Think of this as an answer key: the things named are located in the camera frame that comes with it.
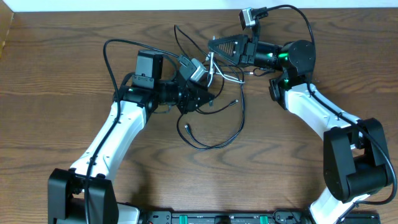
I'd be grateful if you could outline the white USB cable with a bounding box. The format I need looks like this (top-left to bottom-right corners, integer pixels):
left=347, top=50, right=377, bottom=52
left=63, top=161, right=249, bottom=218
left=205, top=51, right=246, bottom=88

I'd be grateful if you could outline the black USB cable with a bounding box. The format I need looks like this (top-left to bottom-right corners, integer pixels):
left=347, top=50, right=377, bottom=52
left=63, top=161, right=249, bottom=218
left=173, top=24, right=276, bottom=151

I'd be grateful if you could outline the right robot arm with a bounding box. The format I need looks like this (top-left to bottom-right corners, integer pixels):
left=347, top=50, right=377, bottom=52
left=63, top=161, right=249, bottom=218
left=208, top=7, right=397, bottom=223

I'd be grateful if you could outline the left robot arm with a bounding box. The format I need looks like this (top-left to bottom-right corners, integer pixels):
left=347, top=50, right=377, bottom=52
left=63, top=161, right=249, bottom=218
left=48, top=50, right=214, bottom=223

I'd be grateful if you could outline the cardboard panel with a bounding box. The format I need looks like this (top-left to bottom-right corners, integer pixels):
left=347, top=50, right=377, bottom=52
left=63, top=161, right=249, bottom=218
left=0, top=0, right=14, bottom=54

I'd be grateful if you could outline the right camera cable black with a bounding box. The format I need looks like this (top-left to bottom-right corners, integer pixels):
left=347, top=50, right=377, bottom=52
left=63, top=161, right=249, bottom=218
left=254, top=4, right=398, bottom=223

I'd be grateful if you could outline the camera cable black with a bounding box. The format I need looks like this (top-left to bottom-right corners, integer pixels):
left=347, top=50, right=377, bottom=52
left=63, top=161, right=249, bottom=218
left=83, top=39, right=181, bottom=224
left=254, top=4, right=398, bottom=223

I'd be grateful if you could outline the left camera cable black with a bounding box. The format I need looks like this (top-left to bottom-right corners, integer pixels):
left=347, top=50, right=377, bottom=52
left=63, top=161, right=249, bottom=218
left=83, top=39, right=181, bottom=224

